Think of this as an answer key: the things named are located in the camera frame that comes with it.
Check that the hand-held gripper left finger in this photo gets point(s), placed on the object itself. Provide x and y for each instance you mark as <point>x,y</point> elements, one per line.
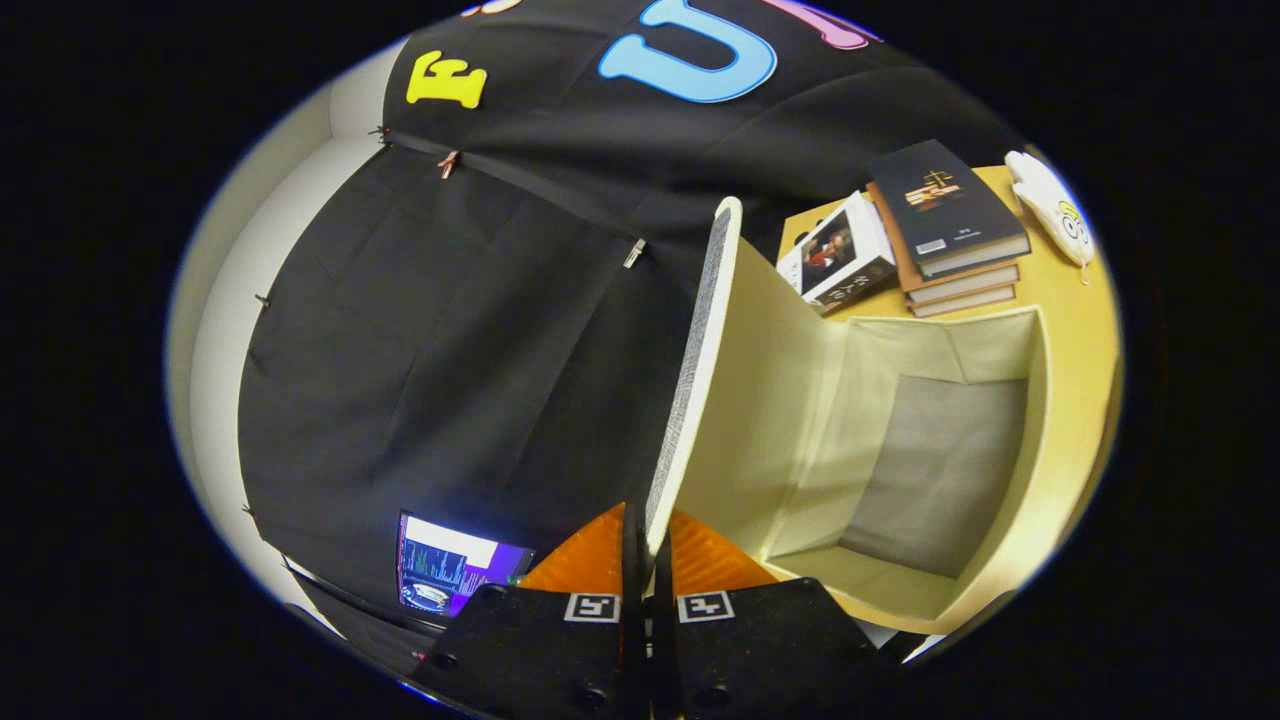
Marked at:
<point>632,620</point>

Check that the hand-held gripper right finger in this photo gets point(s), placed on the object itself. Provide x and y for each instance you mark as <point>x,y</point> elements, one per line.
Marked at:
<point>660,640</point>

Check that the grey fabric storage box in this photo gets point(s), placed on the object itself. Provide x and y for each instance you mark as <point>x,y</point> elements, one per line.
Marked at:
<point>800,420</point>

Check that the computer monitor screen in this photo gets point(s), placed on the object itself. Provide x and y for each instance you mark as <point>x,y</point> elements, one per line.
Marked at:
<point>450,570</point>

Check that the black backdrop cloth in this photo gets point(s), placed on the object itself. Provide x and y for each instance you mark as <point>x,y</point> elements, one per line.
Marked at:
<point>450,350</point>

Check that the silver clip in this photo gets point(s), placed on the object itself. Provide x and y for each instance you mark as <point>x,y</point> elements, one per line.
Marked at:
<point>634,252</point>

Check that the white portrait cover book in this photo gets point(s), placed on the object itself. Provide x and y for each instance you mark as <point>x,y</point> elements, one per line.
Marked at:
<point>835,250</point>

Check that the brown hardcover book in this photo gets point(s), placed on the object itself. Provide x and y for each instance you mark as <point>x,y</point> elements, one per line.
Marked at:
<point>965,301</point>
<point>965,283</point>

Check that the copper coloured clip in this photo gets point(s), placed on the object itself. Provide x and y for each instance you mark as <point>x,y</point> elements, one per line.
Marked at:
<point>448,163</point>

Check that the dark blue hardcover book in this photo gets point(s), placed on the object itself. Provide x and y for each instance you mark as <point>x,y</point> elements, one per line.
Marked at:
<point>930,200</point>

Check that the white plush toy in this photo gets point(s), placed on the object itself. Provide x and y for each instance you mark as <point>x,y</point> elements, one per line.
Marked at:
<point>1045,200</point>

